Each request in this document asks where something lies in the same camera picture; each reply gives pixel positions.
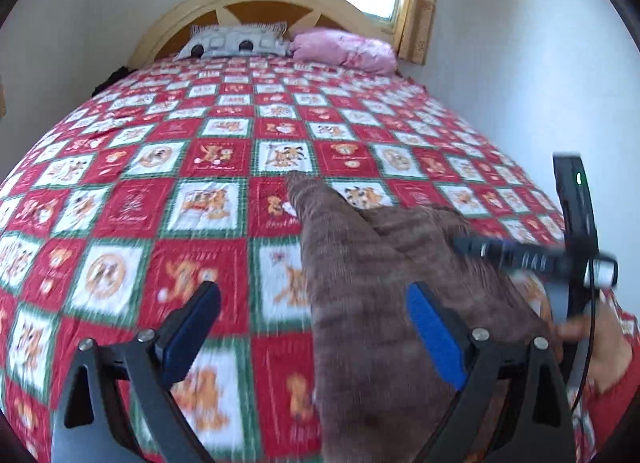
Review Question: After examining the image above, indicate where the brown knitted sweater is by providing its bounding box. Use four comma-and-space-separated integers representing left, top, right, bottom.
286, 173, 550, 462

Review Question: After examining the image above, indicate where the black cable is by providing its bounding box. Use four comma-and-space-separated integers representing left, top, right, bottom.
569, 259, 599, 413

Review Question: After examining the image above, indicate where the pink pillow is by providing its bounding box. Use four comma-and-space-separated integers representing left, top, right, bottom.
291, 28, 397, 75

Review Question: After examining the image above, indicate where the red patchwork teddy bedspread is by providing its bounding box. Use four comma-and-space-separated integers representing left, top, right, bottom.
1, 57, 563, 462

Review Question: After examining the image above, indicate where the person's right hand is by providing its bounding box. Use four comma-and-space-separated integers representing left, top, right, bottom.
508, 274, 634, 394

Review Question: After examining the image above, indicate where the grey patterned pillow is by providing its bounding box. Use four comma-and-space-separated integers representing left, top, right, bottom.
175, 22, 291, 60

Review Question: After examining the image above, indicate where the cream wooden headboard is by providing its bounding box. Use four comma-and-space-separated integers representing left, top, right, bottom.
128, 0, 390, 69

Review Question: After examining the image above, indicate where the back window right curtain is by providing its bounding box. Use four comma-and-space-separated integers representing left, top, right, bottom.
393, 0, 436, 66

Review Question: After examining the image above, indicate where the black item beside bed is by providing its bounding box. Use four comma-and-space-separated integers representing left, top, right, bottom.
91, 67, 134, 97

